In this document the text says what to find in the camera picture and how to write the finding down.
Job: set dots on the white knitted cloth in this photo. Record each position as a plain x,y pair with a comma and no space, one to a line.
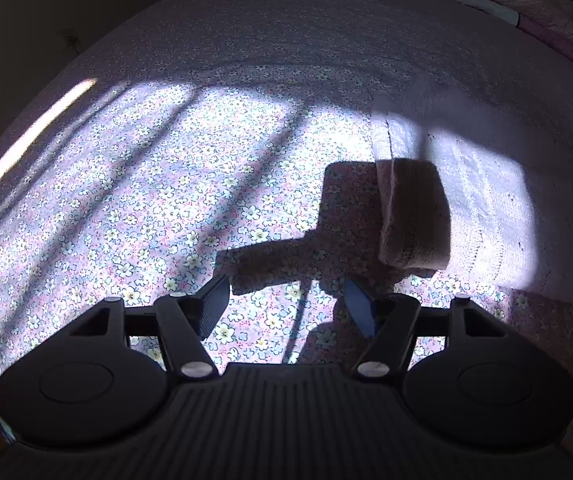
471,195

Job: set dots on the floral bed sheet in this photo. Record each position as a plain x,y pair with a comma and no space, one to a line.
166,185

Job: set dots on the pink patchwork quilt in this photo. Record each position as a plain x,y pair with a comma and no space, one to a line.
541,5

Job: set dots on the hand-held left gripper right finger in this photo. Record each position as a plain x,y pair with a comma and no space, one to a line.
362,310

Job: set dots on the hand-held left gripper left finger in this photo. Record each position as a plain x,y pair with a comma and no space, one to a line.
214,307

